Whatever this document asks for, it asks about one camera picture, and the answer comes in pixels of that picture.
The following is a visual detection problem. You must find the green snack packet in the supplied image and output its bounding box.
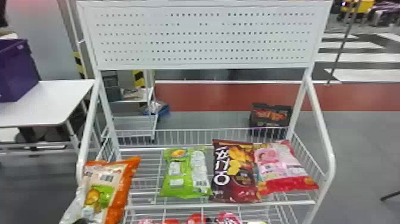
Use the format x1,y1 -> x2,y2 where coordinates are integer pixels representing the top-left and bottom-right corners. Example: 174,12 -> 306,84
159,147 -> 213,200

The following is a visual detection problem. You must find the black snack packet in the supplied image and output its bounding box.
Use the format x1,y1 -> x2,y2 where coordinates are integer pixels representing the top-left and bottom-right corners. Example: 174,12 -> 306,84
248,102 -> 293,138

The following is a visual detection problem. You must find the dark red snack packet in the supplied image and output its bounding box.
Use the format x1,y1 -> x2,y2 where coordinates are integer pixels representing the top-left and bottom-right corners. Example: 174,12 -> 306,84
209,139 -> 262,204

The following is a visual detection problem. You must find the pink round snack packet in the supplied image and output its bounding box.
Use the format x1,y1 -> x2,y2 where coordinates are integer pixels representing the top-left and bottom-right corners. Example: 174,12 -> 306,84
215,211 -> 243,224

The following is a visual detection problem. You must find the orange snack packet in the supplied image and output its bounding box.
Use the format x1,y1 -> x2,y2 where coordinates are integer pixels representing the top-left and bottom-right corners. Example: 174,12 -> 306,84
59,155 -> 142,224

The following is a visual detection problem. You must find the white side table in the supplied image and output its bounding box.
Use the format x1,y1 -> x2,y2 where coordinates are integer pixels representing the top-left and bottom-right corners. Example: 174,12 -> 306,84
0,79 -> 96,156

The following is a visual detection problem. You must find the purple crate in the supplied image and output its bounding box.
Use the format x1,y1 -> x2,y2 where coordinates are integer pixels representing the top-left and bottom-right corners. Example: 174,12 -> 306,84
0,38 -> 40,103

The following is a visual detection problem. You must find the striped post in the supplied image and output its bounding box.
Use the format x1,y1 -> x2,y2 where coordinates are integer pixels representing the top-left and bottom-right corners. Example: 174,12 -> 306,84
73,51 -> 88,80
132,69 -> 147,89

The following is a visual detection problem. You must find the white wire rack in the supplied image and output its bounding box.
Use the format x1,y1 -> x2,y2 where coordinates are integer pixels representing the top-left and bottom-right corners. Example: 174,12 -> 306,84
75,0 -> 337,224

